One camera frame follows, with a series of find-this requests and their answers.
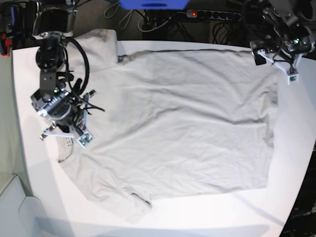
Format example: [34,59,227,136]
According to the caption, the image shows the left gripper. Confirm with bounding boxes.
[249,32,316,66]

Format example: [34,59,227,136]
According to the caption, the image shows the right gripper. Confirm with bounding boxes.
[31,86,84,133]

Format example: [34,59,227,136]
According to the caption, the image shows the beige t-shirt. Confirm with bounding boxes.
[60,29,282,223]

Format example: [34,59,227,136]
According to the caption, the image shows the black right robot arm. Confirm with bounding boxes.
[31,0,90,134]

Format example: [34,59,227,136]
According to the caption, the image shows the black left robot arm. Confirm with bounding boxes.
[241,0,316,68]

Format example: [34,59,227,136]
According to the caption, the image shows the black power strip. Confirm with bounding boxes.
[186,9,241,22]

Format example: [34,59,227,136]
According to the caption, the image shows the red and black clamp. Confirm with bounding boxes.
[0,32,12,57]

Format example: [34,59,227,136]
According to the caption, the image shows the blue box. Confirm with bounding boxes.
[119,0,189,10]

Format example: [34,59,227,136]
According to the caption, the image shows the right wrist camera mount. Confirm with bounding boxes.
[39,90,95,148]

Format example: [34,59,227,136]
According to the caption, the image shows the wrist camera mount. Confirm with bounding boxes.
[254,49,303,85]
[39,90,95,148]

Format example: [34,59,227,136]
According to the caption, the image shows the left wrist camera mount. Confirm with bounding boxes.
[254,49,303,85]

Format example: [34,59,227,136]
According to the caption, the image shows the white cable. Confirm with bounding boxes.
[137,14,173,33]

